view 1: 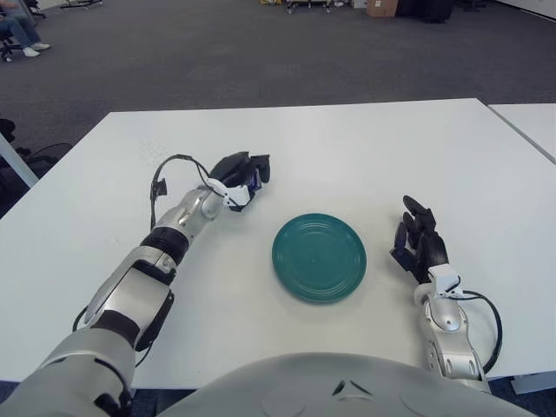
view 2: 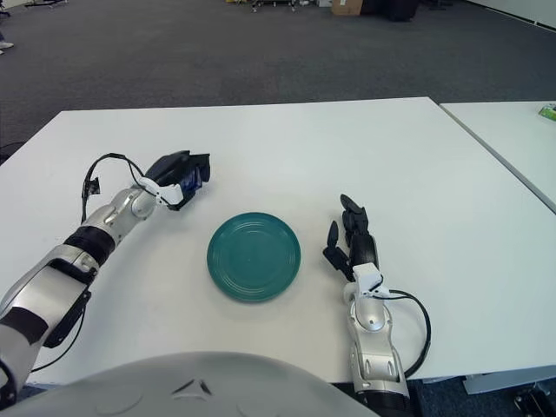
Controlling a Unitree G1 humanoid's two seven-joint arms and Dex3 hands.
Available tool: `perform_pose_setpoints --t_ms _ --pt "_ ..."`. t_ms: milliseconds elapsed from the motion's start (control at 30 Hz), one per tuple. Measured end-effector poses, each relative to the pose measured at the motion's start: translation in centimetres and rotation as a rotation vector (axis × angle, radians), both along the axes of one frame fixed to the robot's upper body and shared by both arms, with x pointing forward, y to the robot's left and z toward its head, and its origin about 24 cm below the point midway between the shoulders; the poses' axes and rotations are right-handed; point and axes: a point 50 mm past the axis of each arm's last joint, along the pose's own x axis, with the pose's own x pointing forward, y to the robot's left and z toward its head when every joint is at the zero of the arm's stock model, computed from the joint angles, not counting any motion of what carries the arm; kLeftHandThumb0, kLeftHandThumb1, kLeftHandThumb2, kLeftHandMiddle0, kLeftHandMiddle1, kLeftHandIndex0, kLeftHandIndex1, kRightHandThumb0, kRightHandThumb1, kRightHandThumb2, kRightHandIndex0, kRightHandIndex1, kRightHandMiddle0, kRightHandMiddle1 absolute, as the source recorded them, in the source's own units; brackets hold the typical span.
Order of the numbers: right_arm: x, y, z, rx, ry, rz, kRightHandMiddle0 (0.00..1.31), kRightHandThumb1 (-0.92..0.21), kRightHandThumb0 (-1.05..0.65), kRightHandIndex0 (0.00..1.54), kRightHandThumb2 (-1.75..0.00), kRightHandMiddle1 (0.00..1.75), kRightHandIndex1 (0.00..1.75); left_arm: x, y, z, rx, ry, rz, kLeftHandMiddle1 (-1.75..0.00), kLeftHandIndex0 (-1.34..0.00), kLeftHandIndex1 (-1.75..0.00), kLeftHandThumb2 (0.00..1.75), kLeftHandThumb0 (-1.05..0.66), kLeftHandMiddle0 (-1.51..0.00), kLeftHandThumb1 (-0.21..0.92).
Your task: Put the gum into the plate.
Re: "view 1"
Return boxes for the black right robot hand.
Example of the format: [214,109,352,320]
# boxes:
[388,195,449,286]

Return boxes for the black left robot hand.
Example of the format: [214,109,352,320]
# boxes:
[209,151,273,214]

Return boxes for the teal round plate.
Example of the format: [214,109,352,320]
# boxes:
[271,212,368,304]

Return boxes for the white table foot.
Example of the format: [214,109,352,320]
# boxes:
[512,372,556,395]

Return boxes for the wheeled metal cart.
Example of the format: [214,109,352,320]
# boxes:
[284,0,344,14]

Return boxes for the grey robot torso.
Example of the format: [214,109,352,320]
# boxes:
[156,352,512,417]

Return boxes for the white slanted table leg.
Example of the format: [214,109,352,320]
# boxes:
[0,132,39,189]

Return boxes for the brown cardboard box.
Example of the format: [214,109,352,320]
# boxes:
[367,0,399,17]

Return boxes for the black floor stand base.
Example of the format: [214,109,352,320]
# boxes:
[59,0,116,10]

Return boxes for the black cabinet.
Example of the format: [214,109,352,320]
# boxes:
[397,0,455,23]

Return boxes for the seated person in jeans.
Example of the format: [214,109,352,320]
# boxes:
[0,0,52,57]

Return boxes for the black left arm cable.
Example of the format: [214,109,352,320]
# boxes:
[149,154,218,231]

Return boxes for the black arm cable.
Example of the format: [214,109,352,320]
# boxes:
[455,288,504,374]
[149,154,218,231]

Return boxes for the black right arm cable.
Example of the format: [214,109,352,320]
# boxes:
[455,288,504,374]

